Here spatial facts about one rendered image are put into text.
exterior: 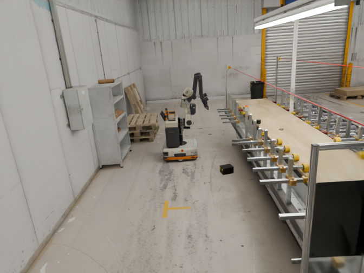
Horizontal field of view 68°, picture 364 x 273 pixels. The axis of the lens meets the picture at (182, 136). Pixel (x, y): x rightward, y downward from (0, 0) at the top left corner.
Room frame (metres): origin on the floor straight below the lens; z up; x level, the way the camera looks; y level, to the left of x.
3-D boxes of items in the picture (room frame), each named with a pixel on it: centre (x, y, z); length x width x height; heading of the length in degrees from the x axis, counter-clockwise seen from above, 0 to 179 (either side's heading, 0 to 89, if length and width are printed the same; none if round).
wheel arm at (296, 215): (1.55, -0.87, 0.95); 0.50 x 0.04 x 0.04; 88
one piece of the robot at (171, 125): (5.10, 0.14, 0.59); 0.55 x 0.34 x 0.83; 178
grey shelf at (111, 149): (5.19, 1.38, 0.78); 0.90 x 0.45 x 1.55; 178
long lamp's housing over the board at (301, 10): (3.34, -1.29, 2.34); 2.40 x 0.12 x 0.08; 178
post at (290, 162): (2.09, -0.91, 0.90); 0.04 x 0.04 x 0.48; 88
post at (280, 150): (2.34, -0.92, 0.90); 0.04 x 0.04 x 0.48; 88
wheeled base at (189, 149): (5.10, 0.05, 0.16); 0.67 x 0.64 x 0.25; 88
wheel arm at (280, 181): (2.06, -0.83, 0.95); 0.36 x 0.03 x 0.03; 88
